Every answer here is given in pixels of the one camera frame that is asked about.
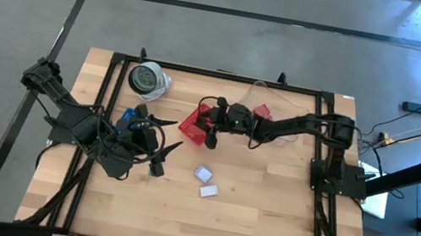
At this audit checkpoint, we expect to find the yellow white power strip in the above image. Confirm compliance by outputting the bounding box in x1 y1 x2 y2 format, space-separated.
376 130 396 149

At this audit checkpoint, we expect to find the black floor cable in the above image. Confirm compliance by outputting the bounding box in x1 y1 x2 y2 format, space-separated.
357 84 421 146

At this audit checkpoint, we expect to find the blue plastic basket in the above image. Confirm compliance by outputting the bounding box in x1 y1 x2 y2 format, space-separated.
115 106 152 142

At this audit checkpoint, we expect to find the red box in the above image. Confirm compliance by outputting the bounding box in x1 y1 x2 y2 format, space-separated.
252 102 276 122

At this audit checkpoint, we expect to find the clear plastic tray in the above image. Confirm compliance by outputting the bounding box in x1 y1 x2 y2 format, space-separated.
232 78 315 147

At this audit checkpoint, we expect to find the white box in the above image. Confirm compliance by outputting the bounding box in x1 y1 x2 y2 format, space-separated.
197 182 221 201

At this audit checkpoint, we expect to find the black aluminium table frame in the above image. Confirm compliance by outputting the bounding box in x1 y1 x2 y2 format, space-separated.
13 30 399 236

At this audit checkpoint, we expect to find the white sheet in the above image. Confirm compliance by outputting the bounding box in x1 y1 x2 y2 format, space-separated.
350 159 395 221

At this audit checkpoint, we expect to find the black floor foot bar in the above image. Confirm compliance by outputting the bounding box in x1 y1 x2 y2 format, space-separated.
401 100 421 114

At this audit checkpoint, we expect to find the light blue box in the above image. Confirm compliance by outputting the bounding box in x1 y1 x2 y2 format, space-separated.
192 163 215 185

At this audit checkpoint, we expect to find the red plastic basket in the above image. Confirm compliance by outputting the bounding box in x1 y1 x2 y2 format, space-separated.
175 99 227 151

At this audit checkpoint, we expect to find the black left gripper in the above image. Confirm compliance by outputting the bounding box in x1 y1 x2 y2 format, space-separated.
115 100 190 182

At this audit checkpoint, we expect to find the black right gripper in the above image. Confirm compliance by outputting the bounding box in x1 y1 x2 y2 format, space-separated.
192 92 260 157

